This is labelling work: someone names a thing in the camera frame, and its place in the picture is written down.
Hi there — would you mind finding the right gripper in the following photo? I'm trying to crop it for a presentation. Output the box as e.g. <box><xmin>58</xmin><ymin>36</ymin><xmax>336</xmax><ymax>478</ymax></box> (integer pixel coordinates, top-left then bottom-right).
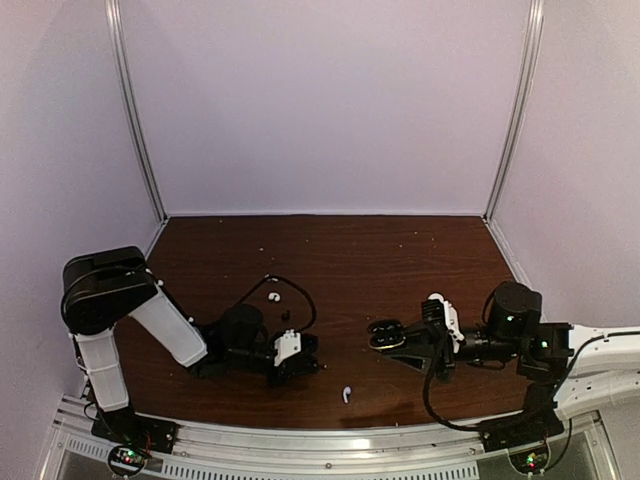
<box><xmin>382</xmin><ymin>320</ymin><xmax>522</xmax><ymax>386</ymax></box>

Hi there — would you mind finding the black charging case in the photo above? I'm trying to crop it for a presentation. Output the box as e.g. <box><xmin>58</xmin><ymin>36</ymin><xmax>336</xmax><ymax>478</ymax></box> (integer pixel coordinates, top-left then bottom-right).
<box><xmin>367</xmin><ymin>319</ymin><xmax>406</xmax><ymax>351</ymax></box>

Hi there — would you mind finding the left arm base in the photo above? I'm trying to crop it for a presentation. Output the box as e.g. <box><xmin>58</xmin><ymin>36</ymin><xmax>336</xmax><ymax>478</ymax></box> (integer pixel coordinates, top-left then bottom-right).
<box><xmin>91</xmin><ymin>415</ymin><xmax>178</xmax><ymax>478</ymax></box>

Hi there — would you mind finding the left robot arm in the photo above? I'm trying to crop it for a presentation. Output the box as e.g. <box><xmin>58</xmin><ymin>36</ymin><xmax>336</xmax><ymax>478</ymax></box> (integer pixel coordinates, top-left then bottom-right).
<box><xmin>60</xmin><ymin>246</ymin><xmax>321</xmax><ymax>444</ymax></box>

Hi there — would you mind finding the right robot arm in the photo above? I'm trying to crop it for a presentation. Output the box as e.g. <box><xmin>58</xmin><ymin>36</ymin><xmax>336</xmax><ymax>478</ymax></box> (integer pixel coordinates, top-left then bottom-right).
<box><xmin>368</xmin><ymin>281</ymin><xmax>639</xmax><ymax>442</ymax></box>

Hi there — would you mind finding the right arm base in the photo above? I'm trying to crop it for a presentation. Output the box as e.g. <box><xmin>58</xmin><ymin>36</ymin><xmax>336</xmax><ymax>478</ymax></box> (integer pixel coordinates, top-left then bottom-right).
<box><xmin>480</xmin><ymin>413</ymin><xmax>565</xmax><ymax>477</ymax></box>

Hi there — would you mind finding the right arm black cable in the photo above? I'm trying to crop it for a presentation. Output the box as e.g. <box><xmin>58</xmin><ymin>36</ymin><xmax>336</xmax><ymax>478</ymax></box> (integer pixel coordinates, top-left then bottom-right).
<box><xmin>422</xmin><ymin>327</ymin><xmax>640</xmax><ymax>431</ymax></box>

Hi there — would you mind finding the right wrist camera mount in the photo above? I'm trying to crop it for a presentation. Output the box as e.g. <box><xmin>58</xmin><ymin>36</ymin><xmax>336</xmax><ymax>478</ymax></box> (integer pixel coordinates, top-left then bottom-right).
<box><xmin>421</xmin><ymin>293</ymin><xmax>465</xmax><ymax>346</ymax></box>

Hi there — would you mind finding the front aluminium rail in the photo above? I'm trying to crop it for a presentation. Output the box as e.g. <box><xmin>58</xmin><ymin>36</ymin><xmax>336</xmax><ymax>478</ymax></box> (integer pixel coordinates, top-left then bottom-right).
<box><xmin>35</xmin><ymin>415</ymin><xmax>620</xmax><ymax>479</ymax></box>

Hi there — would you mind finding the right aluminium frame post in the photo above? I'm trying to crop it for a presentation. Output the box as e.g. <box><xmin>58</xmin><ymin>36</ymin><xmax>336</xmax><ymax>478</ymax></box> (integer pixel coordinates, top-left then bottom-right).
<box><xmin>483</xmin><ymin>0</ymin><xmax>545</xmax><ymax>224</ymax></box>

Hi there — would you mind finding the aluminium frame post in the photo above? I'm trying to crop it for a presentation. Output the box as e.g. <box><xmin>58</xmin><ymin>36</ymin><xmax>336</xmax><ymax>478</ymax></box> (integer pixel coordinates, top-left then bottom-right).
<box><xmin>483</xmin><ymin>0</ymin><xmax>545</xmax><ymax>224</ymax></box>
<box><xmin>104</xmin><ymin>0</ymin><xmax>169</xmax><ymax>224</ymax></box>

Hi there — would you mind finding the left aluminium frame post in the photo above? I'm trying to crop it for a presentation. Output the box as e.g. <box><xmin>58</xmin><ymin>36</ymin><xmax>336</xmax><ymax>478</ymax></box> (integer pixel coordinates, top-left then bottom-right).
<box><xmin>104</xmin><ymin>0</ymin><xmax>169</xmax><ymax>224</ymax></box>

